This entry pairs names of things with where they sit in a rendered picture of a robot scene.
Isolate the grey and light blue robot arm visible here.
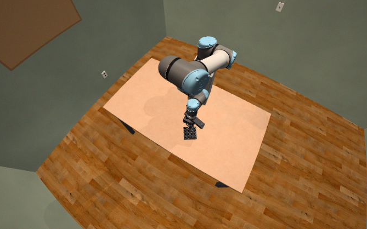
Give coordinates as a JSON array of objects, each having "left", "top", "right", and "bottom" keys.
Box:
[{"left": 158, "top": 37, "right": 237, "bottom": 129}]

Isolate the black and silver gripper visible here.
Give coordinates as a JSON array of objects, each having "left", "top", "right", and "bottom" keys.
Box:
[{"left": 183, "top": 111, "right": 195, "bottom": 129}]

